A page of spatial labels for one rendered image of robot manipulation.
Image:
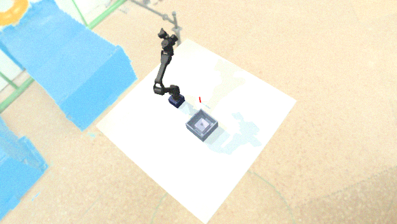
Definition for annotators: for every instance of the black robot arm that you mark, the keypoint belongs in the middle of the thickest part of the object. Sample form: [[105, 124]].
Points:
[[173, 90]]

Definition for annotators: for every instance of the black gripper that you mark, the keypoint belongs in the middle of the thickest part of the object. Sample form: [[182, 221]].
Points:
[[164, 35]]

